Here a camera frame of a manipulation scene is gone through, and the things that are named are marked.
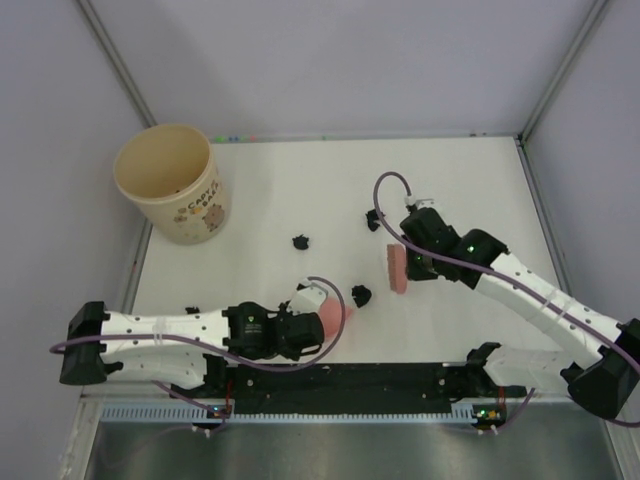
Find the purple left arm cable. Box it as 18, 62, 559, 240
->
47, 274, 347, 372

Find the black paper scrap upper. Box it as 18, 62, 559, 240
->
365, 209, 381, 232

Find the black paper scrap middle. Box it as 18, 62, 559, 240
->
292, 234, 310, 251

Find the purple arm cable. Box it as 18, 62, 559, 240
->
47, 274, 347, 372
372, 171, 640, 429

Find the aluminium frame post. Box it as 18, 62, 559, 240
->
517, 0, 614, 146
74, 0, 157, 128

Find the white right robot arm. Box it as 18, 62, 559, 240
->
400, 207, 639, 421

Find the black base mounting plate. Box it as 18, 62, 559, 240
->
184, 355, 506, 414

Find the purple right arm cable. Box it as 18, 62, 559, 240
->
372, 171, 640, 429

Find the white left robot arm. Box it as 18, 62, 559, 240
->
52, 296, 327, 397

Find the left aluminium frame post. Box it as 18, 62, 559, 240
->
74, 0, 157, 128

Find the black paper scrap centre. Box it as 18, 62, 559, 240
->
351, 285, 373, 308

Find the pink hand brush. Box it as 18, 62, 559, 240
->
386, 244, 408, 295

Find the grey slotted cable duct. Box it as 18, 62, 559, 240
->
100, 401, 504, 426

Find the right aluminium frame post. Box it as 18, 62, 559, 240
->
517, 0, 614, 146

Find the beige capybara bucket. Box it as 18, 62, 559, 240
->
113, 124, 230, 245

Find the pink dustpan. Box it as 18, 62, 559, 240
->
318, 297, 342, 341

